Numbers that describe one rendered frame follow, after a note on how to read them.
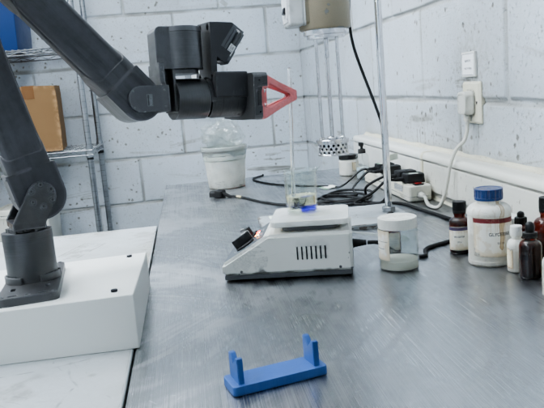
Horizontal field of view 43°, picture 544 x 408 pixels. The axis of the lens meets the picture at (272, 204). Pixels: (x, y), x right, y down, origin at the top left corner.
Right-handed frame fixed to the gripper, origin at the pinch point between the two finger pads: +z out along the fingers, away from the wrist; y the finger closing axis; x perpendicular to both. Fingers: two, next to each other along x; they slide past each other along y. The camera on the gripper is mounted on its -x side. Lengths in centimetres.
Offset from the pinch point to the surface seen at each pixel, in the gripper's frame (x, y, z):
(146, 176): 35, 231, 56
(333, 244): 22.2, -8.8, 1.1
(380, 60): -6.4, 19.9, 33.8
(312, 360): 26.7, -35.6, -20.4
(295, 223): 18.9, -5.2, -3.2
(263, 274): 26.8, -2.2, -7.4
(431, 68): -5, 34, 60
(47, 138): 13, 213, 7
